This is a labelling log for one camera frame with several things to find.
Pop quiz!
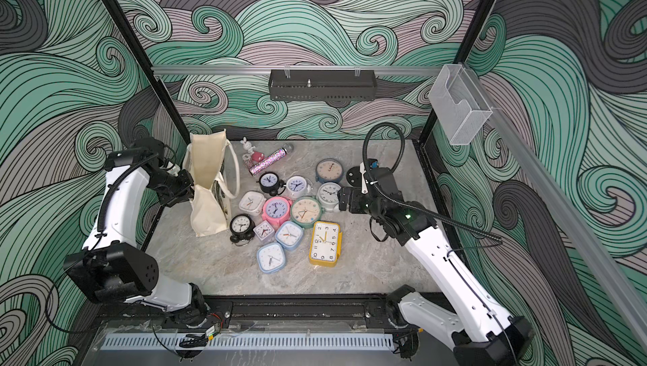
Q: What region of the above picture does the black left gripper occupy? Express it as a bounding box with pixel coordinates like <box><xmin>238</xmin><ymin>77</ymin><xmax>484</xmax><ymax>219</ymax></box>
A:
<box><xmin>151</xmin><ymin>170</ymin><xmax>200</xmax><ymax>206</ymax></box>

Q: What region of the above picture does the black-backed white alarm clock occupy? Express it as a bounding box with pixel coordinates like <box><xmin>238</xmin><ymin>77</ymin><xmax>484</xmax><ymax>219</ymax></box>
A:
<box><xmin>346</xmin><ymin>166</ymin><xmax>366</xmax><ymax>193</ymax></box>

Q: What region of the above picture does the cream floral canvas bag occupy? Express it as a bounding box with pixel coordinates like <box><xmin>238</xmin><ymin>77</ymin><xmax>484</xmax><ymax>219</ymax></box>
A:
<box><xmin>183</xmin><ymin>130</ymin><xmax>240</xmax><ymax>237</ymax></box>

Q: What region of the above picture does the white twin-bell alarm clock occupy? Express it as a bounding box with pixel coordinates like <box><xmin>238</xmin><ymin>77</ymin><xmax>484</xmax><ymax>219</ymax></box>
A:
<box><xmin>316</xmin><ymin>182</ymin><xmax>341</xmax><ymax>213</ymax></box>

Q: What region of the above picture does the yellow rectangular alarm clock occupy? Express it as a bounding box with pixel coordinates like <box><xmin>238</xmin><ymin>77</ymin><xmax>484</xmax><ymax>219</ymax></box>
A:
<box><xmin>308</xmin><ymin>221</ymin><xmax>343</xmax><ymax>268</ymax></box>

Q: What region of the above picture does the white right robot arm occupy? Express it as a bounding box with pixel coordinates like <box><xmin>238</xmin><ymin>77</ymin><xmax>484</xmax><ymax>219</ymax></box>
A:
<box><xmin>338</xmin><ymin>165</ymin><xmax>534</xmax><ymax>365</ymax></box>

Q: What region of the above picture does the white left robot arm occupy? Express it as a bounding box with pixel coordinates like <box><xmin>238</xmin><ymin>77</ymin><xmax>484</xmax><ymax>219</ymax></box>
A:
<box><xmin>63</xmin><ymin>137</ymin><xmax>208</xmax><ymax>327</ymax></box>

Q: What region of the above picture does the blue round alarm clock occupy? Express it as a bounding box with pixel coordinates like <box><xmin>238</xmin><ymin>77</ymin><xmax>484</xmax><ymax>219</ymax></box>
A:
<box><xmin>315</xmin><ymin>158</ymin><xmax>344</xmax><ymax>184</ymax></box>

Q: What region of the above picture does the green round alarm clock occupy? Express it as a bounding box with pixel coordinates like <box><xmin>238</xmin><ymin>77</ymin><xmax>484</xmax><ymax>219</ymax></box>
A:
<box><xmin>290</xmin><ymin>197</ymin><xmax>323</xmax><ymax>229</ymax></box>

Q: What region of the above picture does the black twin-bell alarm clock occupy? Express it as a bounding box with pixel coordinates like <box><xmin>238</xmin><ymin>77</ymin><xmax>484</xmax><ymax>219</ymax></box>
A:
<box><xmin>229</xmin><ymin>214</ymin><xmax>255</xmax><ymax>246</ymax></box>

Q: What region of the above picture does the white square alarm clock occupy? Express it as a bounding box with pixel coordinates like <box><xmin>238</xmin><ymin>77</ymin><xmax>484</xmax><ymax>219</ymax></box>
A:
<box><xmin>239</xmin><ymin>191</ymin><xmax>266</xmax><ymax>216</ymax></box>

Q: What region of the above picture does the small white round clock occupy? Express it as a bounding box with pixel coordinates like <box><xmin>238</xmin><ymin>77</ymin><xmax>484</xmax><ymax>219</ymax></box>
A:
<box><xmin>286</xmin><ymin>175</ymin><xmax>313</xmax><ymax>201</ymax></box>

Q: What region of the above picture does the small black twin-bell clock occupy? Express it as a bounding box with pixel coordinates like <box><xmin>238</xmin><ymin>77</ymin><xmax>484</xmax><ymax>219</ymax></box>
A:
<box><xmin>259</xmin><ymin>172</ymin><xmax>286</xmax><ymax>197</ymax></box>

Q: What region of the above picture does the light blue square clock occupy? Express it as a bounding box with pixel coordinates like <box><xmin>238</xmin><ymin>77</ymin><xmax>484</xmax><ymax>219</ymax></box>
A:
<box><xmin>275</xmin><ymin>221</ymin><xmax>304</xmax><ymax>251</ymax></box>

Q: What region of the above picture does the small pink square clock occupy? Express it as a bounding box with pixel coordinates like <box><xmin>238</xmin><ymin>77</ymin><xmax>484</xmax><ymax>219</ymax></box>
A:
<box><xmin>254</xmin><ymin>220</ymin><xmax>276</xmax><ymax>244</ymax></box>

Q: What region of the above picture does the pink twin-bell alarm clock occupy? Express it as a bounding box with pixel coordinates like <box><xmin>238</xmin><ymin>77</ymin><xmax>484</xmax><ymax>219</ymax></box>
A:
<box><xmin>261</xmin><ymin>196</ymin><xmax>291</xmax><ymax>231</ymax></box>

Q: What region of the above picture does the blue square alarm clock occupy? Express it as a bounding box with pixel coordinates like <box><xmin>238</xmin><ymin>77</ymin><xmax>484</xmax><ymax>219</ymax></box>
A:
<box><xmin>256</xmin><ymin>242</ymin><xmax>286</xmax><ymax>274</ymax></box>

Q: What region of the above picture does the white bunny figurine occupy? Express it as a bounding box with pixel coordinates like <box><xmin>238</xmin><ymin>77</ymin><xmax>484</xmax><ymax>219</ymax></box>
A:
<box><xmin>240</xmin><ymin>137</ymin><xmax>255</xmax><ymax>162</ymax></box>

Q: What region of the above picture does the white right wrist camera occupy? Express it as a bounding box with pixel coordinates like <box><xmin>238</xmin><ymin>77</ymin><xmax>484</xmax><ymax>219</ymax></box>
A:
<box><xmin>359</xmin><ymin>160</ymin><xmax>379</xmax><ymax>194</ymax></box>

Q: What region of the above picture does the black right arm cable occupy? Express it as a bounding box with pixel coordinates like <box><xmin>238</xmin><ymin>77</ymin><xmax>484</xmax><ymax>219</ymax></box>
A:
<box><xmin>361</xmin><ymin>122</ymin><xmax>505</xmax><ymax>244</ymax></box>

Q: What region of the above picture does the clear plastic wall holder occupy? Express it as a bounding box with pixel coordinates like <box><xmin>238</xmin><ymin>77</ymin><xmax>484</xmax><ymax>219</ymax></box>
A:
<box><xmin>428</xmin><ymin>64</ymin><xmax>492</xmax><ymax>146</ymax></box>

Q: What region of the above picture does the aluminium back rail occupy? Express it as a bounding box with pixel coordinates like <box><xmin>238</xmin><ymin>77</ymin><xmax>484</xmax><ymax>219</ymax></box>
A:
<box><xmin>151</xmin><ymin>64</ymin><xmax>441</xmax><ymax>77</ymax></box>

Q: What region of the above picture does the aluminium rail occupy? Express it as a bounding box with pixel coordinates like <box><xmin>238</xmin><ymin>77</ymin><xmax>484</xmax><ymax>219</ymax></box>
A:
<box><xmin>151</xmin><ymin>64</ymin><xmax>441</xmax><ymax>77</ymax></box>
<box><xmin>459</xmin><ymin>64</ymin><xmax>646</xmax><ymax>348</ymax></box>

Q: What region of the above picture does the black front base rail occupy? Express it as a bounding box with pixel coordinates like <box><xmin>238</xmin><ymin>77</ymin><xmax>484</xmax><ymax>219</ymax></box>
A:
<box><xmin>93</xmin><ymin>294</ymin><xmax>396</xmax><ymax>330</ymax></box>

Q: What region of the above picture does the black perforated wall shelf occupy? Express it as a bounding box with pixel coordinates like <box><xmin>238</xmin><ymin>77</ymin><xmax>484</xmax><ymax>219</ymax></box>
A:
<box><xmin>268</xmin><ymin>69</ymin><xmax>377</xmax><ymax>102</ymax></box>

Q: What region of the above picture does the white slotted cable duct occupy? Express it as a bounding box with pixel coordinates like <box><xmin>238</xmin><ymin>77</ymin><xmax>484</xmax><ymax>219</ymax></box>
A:
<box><xmin>100</xmin><ymin>332</ymin><xmax>394</xmax><ymax>352</ymax></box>

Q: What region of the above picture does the aluminium right rail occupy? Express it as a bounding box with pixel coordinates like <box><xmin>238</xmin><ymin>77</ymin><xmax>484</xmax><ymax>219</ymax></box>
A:
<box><xmin>459</xmin><ymin>64</ymin><xmax>646</xmax><ymax>348</ymax></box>

